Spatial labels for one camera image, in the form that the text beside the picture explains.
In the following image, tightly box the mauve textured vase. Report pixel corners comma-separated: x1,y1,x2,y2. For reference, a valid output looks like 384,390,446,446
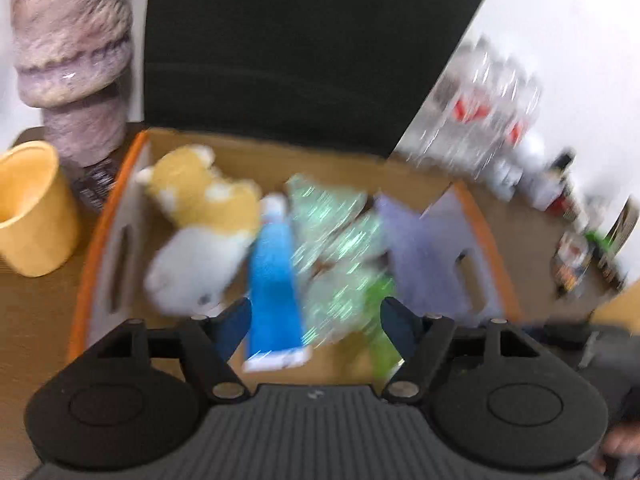
10,0,133,213

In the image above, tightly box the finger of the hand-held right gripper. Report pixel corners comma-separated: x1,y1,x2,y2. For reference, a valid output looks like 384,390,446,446
525,321,608,361

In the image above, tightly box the person's right hand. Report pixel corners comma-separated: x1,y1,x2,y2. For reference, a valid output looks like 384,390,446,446
602,422,640,461

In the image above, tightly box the white figurine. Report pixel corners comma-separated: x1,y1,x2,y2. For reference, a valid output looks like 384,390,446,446
517,132,550,197

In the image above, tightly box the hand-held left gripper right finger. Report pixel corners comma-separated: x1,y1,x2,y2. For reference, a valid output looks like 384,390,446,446
380,296,541,405

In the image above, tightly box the crumpled clear plastic bottle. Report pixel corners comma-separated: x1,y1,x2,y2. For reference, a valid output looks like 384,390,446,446
285,172,396,348

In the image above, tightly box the yellow mug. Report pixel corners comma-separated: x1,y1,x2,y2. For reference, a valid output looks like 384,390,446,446
0,140,83,278

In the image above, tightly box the yellow and white plush dog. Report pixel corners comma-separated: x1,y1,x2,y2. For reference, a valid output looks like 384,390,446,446
135,144,263,313

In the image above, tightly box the cardboard box with orange trim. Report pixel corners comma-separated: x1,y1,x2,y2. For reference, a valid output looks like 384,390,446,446
67,127,523,391

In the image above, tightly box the small dark bottle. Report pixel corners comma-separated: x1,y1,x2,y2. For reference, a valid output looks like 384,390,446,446
550,152,576,201

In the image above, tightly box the blue and white tube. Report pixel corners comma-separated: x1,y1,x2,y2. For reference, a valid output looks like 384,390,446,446
242,194,312,373

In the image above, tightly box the green packet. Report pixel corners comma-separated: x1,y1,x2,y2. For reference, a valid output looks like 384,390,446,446
365,275,407,377

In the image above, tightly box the clear water bottle red label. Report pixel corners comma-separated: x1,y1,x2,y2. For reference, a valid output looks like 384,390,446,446
467,52,521,193
500,72,545,201
417,40,488,176

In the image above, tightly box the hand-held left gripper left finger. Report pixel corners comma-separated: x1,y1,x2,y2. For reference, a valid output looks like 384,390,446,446
97,297,253,404

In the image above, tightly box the black paper bag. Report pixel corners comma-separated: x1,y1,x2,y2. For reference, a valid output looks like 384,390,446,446
142,0,506,158

